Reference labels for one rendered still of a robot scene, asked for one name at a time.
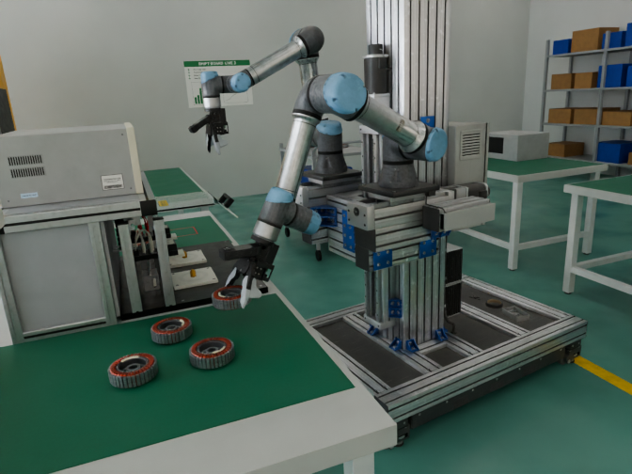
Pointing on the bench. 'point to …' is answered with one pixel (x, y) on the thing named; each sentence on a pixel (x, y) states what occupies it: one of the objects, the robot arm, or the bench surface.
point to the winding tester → (68, 165)
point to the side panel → (55, 282)
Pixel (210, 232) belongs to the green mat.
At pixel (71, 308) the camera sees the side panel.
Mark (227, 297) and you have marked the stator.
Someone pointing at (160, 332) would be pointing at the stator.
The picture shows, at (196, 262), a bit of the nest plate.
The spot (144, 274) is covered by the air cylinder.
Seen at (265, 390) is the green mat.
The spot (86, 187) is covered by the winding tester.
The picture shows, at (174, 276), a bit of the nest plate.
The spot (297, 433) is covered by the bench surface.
